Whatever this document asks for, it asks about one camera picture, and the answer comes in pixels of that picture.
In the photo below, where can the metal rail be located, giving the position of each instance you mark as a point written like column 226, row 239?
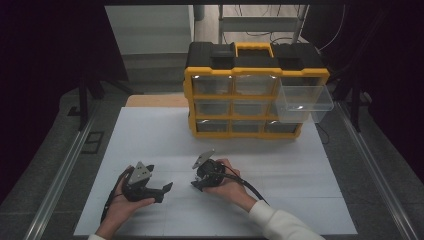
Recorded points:
column 56, row 186
column 376, row 173

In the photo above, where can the white table mat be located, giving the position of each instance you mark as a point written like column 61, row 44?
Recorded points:
column 233, row 156

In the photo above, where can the grey bin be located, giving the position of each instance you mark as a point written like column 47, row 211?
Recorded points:
column 199, row 11

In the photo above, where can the person's right hand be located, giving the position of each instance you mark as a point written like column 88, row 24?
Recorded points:
column 233, row 190

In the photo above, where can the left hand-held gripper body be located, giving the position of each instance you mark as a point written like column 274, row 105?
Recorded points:
column 138, row 186

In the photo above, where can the metal rack frame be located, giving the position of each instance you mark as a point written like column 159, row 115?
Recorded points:
column 260, row 24

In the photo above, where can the wooden board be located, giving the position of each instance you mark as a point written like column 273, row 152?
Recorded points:
column 156, row 100

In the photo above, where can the yellow black drawer cabinet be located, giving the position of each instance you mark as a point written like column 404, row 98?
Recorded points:
column 233, row 71

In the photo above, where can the person's left hand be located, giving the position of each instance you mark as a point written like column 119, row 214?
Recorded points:
column 120, row 210

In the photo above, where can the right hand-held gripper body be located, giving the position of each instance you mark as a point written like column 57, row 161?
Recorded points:
column 211, row 173

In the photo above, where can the black stand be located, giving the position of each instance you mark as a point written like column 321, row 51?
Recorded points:
column 83, row 100

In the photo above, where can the clear plastic drawer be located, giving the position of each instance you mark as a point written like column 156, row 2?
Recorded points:
column 306, row 98

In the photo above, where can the grid of clear drawers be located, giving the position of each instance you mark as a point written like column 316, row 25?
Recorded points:
column 211, row 85

